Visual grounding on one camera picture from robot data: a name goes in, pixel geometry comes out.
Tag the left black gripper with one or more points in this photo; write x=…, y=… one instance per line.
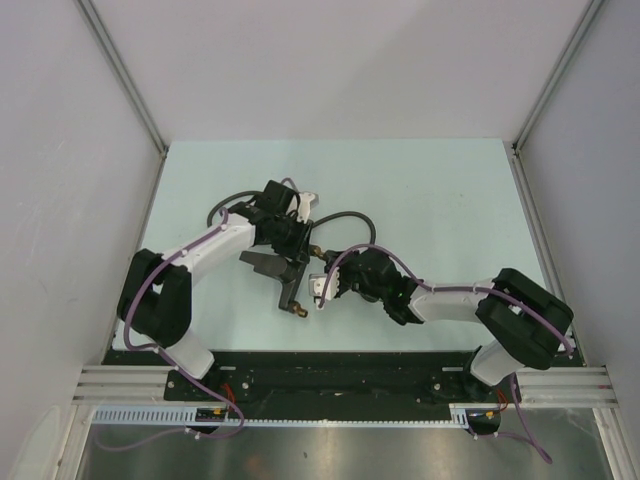
x=300, y=249

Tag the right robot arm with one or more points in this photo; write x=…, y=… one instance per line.
x=528, y=324

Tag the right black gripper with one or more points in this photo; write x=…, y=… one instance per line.
x=345, y=262

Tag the left aluminium corner post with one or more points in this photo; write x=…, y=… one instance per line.
x=116, y=63

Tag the slotted cable duct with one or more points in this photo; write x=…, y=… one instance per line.
x=209, y=416

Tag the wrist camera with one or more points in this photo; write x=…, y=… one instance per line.
x=304, y=203
x=322, y=289

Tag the aluminium frame rail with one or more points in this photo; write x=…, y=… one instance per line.
x=121, y=385

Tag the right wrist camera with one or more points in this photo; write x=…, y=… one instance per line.
x=322, y=289

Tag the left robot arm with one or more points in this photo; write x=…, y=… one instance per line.
x=271, y=232

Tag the right aluminium corner post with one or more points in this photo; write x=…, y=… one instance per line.
x=559, y=70

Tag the aluminium corner post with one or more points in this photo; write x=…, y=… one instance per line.
x=116, y=63
x=559, y=70

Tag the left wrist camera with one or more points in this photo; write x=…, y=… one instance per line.
x=304, y=203

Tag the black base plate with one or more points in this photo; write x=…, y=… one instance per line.
x=333, y=382

